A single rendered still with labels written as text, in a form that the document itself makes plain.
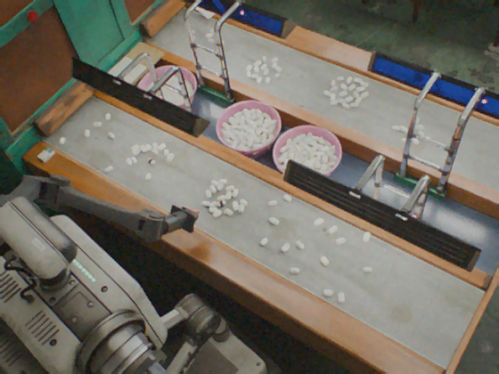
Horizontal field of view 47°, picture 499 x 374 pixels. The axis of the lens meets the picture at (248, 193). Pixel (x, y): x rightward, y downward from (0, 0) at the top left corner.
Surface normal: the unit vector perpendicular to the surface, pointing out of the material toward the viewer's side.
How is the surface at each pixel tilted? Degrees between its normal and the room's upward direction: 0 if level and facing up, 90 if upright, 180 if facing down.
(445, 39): 0
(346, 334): 0
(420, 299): 0
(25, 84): 90
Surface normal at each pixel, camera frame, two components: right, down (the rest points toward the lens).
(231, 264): -0.11, -0.55
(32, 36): 0.82, 0.43
